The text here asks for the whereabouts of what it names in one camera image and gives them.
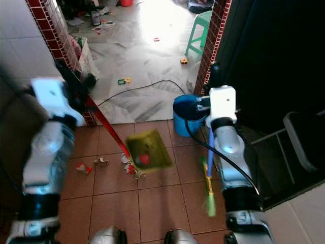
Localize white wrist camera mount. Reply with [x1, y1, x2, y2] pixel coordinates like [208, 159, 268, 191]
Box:
[205, 85, 237, 128]
[30, 77, 85, 127]

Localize blue-handled green broom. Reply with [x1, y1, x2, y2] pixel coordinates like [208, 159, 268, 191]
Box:
[199, 62, 222, 219]

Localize silver robot left leg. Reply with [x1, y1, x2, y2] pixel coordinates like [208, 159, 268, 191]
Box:
[87, 226, 128, 244]

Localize white plastic bag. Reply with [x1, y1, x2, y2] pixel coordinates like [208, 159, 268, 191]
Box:
[73, 36, 98, 77]

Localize green plastic stool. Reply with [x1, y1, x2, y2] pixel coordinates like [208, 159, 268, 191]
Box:
[184, 10, 213, 58]

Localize white and red litter pile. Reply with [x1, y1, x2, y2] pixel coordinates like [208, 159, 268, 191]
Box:
[120, 152, 146, 179]

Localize red-handled yellow-green dustpan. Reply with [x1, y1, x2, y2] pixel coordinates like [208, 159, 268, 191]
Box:
[54, 58, 175, 176]

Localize small red ball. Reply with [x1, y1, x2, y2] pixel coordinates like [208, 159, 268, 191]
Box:
[137, 152, 152, 167]

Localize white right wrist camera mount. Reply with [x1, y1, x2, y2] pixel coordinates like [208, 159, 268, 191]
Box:
[205, 85, 237, 128]

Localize tan paper scrap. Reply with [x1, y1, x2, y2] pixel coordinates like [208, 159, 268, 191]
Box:
[93, 157, 109, 167]

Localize blue plastic bucket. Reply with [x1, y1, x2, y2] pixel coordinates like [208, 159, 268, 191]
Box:
[172, 94, 209, 138]

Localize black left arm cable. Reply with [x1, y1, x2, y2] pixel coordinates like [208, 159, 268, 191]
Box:
[0, 87, 36, 197]

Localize dark tin can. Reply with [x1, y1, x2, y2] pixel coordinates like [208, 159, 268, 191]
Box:
[90, 10, 103, 26]

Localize silver robot leg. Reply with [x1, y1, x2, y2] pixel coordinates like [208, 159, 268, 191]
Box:
[87, 226, 128, 244]
[164, 228, 199, 244]

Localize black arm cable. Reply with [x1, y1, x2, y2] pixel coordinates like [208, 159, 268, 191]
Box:
[0, 87, 36, 197]
[182, 104, 263, 197]

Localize dark brown wooden door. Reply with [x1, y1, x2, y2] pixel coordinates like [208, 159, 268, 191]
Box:
[0, 66, 39, 204]

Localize thin black floor cable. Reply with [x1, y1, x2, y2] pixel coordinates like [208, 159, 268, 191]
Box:
[97, 78, 188, 108]

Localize dark blue cloth bundle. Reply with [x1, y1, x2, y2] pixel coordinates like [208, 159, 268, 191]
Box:
[187, 0, 215, 14]

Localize dark metal rack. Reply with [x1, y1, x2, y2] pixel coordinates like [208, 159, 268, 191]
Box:
[251, 127, 293, 204]

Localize red and white wrapper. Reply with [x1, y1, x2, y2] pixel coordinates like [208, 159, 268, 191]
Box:
[75, 161, 93, 175]

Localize silver robot right leg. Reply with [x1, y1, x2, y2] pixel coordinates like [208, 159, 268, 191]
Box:
[164, 228, 199, 244]

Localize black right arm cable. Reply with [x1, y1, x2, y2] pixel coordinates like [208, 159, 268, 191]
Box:
[182, 104, 263, 197]

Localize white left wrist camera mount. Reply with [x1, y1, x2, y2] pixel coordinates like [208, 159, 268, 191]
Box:
[30, 77, 85, 127]

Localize dark grey plastic bin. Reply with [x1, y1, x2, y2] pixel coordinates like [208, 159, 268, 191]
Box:
[284, 110, 325, 174]

